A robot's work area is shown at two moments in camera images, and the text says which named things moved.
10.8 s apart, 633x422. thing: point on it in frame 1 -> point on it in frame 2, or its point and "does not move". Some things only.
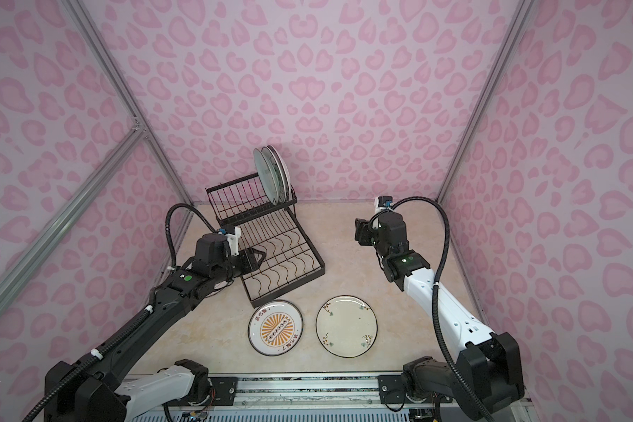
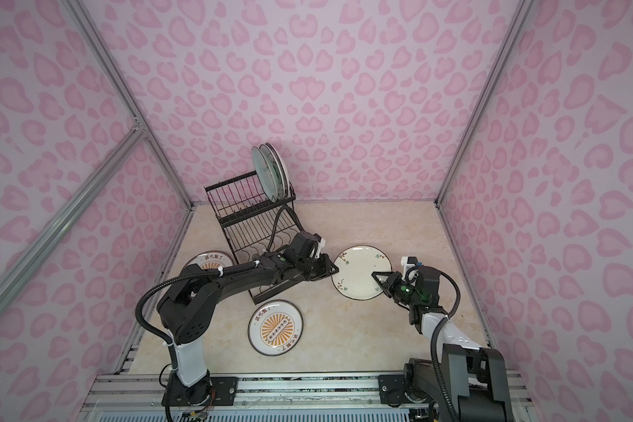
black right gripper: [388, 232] -> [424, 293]
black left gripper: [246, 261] -> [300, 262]
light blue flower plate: [265, 174] does not move
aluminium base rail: [345, 398] does not move
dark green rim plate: [281, 170] does not move
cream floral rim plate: [346, 326] -> [356, 266]
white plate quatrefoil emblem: [279, 173] does not move
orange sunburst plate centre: [275, 328] does not move
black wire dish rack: [291, 256] does not move
